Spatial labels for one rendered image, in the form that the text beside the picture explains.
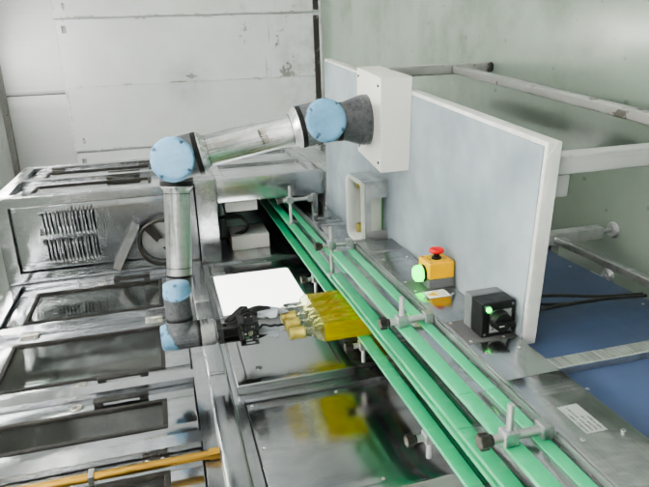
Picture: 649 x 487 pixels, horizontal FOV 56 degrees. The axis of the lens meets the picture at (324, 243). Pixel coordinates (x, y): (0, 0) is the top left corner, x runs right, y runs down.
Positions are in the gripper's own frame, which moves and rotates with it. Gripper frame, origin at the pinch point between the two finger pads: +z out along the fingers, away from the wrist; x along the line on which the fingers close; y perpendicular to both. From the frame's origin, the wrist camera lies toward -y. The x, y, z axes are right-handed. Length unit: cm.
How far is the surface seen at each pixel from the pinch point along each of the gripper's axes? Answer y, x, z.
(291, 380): 14.2, -12.7, -1.5
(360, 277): 10.8, 13.9, 20.6
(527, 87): -29, 60, 95
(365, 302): 11.8, 6.5, 21.6
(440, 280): 29.5, 17.9, 36.2
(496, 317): 60, 21, 35
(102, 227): -103, 6, -58
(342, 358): 8.2, -11.8, 15.3
